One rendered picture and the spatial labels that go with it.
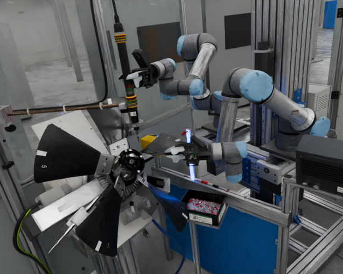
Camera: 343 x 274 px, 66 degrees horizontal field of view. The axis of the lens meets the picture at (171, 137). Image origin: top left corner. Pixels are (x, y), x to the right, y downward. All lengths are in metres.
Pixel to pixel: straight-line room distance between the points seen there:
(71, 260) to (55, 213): 1.06
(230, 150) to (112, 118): 0.55
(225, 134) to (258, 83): 0.31
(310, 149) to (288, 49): 0.68
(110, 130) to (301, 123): 0.87
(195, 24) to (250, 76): 3.14
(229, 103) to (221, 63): 3.82
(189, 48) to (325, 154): 0.91
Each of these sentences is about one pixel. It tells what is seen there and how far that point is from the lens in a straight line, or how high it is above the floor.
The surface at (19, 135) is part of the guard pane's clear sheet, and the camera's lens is 1.70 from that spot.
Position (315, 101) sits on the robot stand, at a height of 1.18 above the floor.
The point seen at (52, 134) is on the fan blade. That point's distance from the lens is 1.09.
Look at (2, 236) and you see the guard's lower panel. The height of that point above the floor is 0.74.
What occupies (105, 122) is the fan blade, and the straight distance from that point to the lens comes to 1.26.
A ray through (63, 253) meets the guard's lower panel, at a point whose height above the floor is 0.37.
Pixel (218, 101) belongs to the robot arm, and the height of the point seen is 1.22.
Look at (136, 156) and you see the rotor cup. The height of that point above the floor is 1.23.
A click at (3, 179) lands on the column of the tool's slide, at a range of 1.55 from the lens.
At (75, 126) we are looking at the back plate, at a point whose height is 1.30.
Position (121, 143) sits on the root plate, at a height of 1.27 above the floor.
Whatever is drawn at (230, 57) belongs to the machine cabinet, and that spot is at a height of 1.01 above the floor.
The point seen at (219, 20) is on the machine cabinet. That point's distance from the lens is 4.98.
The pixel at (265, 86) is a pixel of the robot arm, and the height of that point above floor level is 1.46.
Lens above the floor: 1.73
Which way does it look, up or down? 23 degrees down
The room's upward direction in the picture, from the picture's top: 7 degrees counter-clockwise
